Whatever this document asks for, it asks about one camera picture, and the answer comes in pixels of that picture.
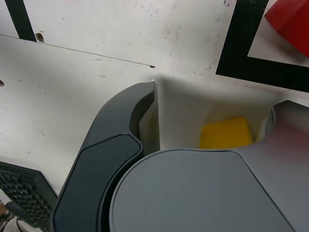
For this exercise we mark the black keyboard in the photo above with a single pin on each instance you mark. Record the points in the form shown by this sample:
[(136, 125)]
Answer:
[(26, 191)]

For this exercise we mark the black tape strip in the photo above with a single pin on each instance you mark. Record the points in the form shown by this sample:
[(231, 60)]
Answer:
[(20, 19)]

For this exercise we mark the black tape square outline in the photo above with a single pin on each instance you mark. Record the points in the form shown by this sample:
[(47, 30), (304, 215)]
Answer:
[(239, 48)]

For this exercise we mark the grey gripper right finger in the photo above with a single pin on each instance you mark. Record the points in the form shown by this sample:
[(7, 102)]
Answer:
[(205, 193)]

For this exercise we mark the yellow cube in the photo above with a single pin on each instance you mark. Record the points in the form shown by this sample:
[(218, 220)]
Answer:
[(224, 133)]

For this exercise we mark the red cube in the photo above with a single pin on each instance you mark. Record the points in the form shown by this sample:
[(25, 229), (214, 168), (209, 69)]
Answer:
[(292, 21)]

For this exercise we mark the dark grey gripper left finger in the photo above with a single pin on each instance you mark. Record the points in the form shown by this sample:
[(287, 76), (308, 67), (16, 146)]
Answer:
[(96, 169)]

